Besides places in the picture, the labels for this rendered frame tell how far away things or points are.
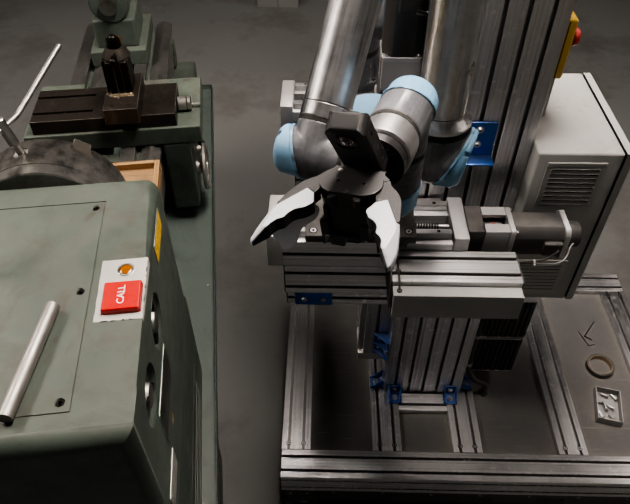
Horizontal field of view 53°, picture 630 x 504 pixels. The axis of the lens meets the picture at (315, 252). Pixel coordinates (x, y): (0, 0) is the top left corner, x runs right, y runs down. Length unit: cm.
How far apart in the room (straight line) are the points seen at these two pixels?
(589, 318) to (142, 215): 179
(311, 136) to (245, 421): 157
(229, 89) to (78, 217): 284
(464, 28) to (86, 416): 79
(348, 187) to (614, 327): 192
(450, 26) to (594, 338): 165
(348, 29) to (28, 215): 68
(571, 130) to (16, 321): 117
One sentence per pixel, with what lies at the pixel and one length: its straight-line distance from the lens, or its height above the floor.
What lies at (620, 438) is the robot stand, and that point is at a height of 21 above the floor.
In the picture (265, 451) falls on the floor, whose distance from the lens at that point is 228.
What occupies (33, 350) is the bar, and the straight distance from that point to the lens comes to 101.
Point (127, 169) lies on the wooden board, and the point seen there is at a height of 89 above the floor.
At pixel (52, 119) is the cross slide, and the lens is 208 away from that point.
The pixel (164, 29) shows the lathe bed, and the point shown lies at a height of 86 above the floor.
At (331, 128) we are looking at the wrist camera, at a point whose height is 166.
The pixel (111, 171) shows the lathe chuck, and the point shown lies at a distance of 148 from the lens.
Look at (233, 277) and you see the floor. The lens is 277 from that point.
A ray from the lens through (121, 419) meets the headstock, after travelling 93.
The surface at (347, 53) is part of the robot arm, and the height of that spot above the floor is 159.
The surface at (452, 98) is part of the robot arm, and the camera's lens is 110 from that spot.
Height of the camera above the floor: 203
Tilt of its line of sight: 45 degrees down
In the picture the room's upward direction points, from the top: straight up
